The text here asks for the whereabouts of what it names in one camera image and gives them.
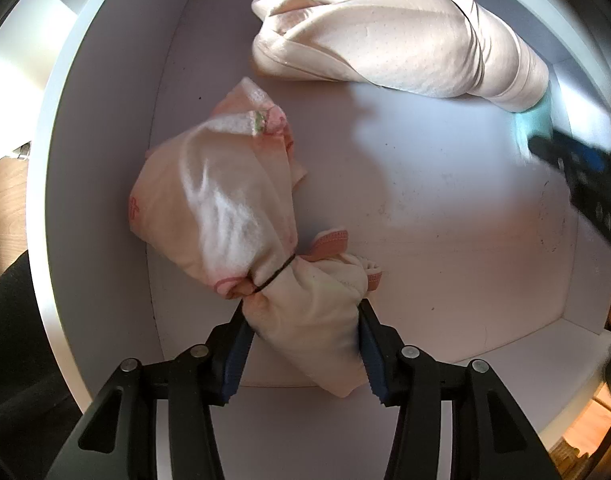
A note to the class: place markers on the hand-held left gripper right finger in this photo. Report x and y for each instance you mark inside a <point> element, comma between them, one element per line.
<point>373,365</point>

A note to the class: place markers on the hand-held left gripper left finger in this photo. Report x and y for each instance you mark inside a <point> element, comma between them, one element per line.
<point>235,360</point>

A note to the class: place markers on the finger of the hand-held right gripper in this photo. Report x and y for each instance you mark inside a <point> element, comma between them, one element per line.
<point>585,180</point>

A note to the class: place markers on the teal plastic packet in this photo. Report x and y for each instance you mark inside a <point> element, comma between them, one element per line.
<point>533,122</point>

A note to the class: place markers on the white cabinet shelf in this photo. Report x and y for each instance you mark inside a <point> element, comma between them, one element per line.
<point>435,210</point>

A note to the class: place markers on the cream cloth bundle pink trim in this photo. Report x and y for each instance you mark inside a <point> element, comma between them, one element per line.
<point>225,200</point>

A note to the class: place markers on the person's black trousers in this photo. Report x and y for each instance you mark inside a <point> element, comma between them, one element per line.
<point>20,360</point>

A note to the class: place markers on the pale pink cloth roll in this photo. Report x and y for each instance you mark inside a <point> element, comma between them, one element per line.
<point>395,45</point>

